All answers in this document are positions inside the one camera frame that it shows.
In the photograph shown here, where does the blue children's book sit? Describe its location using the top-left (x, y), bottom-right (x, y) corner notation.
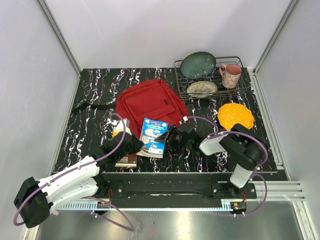
top-left (137, 117), bottom-right (169, 159)

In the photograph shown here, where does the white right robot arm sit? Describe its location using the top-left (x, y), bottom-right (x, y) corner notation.
top-left (155, 122), bottom-right (268, 199)

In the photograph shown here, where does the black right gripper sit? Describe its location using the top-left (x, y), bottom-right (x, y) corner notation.
top-left (154, 124), bottom-right (191, 152)

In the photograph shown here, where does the teal glazed plate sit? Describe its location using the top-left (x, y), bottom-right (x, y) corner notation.
top-left (180, 51), bottom-right (217, 79)

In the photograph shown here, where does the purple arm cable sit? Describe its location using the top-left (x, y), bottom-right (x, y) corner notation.
top-left (12, 112), bottom-right (136, 232)
top-left (184, 115), bottom-right (269, 217)

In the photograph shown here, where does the yellow polka dot plate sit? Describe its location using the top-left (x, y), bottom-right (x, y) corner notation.
top-left (217, 102), bottom-right (255, 130)

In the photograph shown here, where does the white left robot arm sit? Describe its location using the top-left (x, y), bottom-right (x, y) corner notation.
top-left (13, 131), bottom-right (143, 228)

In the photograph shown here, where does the speckled cream plate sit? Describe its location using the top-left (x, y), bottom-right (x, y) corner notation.
top-left (186, 81), bottom-right (218, 98)

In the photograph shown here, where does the red student backpack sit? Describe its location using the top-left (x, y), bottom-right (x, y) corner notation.
top-left (71, 79), bottom-right (189, 137)

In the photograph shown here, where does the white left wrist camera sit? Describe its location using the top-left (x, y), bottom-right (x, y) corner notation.
top-left (111, 118), bottom-right (132, 135)

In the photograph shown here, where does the grey wire dish rack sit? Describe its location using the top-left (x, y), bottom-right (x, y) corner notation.
top-left (174, 56), bottom-right (251, 100)

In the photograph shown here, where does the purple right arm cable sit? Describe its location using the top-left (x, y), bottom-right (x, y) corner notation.
top-left (184, 115), bottom-right (269, 217)

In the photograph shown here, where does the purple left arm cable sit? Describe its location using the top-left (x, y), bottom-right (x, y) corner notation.
top-left (12, 112), bottom-right (136, 232)

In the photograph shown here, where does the aluminium frame rail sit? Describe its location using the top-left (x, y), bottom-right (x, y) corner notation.
top-left (36, 0), bottom-right (82, 73)

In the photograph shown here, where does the brown paperback book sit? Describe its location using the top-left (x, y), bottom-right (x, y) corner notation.
top-left (115, 154), bottom-right (137, 168)

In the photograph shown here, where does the pink patterned mug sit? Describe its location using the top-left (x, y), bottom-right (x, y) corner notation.
top-left (219, 64), bottom-right (242, 89)

